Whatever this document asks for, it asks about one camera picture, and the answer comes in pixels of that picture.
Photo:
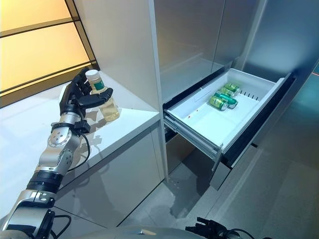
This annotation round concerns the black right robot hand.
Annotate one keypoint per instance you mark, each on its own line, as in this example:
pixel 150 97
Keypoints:
pixel 204 231

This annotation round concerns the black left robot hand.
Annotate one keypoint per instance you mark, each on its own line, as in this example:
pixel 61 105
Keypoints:
pixel 71 99

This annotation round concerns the tea bottle with white cap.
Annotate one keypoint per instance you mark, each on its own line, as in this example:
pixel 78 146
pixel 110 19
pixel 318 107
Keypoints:
pixel 108 110

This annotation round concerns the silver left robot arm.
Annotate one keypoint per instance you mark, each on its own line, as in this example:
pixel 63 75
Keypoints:
pixel 57 139

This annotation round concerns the white fridge drawer steel front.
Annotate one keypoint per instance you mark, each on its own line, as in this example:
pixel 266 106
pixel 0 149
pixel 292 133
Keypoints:
pixel 199 112

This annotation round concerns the stainless steel fridge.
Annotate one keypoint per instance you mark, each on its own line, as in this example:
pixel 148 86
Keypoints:
pixel 187 37

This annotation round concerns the grey cabinet with white counter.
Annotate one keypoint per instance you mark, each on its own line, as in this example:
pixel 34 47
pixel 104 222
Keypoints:
pixel 112 174

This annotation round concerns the light green drink can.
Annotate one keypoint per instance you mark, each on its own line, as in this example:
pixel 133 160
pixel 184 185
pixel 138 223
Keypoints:
pixel 231 87
pixel 217 102

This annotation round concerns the dark green drink can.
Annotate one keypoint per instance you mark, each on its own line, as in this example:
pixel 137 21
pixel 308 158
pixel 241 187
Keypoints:
pixel 233 102
pixel 224 95

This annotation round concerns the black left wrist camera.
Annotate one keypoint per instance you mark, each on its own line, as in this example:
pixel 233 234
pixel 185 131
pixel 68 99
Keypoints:
pixel 81 127

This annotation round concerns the orange lit window dark frame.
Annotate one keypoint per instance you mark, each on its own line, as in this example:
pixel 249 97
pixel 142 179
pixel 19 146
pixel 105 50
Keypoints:
pixel 37 44

